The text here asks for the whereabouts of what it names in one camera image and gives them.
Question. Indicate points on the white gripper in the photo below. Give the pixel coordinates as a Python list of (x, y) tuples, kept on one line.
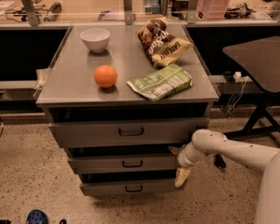
[(182, 158)]

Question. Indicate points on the grey drawer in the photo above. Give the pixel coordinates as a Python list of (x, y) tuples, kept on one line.
[(120, 133), (129, 182), (129, 158)]

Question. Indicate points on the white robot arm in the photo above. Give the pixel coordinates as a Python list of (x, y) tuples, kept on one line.
[(258, 157)]

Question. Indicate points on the grey top drawer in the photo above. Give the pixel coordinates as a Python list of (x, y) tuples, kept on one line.
[(120, 133)]

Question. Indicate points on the grey bottom drawer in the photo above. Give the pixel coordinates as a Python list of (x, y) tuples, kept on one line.
[(129, 182)]

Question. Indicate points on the grey metal drawer cabinet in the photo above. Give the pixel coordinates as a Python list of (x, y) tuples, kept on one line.
[(71, 94)]

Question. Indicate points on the green snack bag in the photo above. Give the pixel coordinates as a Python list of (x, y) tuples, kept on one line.
[(164, 82)]

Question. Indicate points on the orange ball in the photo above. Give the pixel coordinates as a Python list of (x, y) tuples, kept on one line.
[(105, 76)]

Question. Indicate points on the brown yellow chip bag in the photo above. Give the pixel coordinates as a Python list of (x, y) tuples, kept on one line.
[(161, 48)]

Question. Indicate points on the black side table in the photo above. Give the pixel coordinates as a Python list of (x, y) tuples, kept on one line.
[(260, 59)]

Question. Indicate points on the white bowl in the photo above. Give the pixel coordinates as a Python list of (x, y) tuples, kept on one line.
[(96, 39)]

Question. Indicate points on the blue perforated shoe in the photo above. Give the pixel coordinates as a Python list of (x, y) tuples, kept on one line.
[(36, 217)]

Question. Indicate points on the pink plastic bin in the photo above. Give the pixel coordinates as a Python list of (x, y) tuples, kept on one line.
[(211, 9)]

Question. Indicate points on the handheld tool on shelf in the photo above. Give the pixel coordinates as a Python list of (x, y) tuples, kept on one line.
[(53, 12)]

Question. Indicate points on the white power adapter with cables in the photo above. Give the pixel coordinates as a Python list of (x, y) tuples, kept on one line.
[(234, 98)]

